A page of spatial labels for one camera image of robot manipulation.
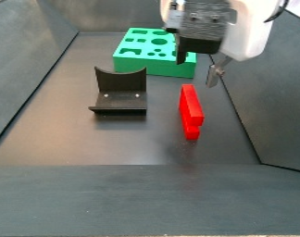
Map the black curved stand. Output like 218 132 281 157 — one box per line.
89 68 147 114

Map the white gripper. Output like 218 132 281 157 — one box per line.
159 0 288 89

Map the green shape-sorter board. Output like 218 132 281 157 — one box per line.
113 28 195 78

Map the red double-square block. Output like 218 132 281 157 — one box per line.
178 84 205 140

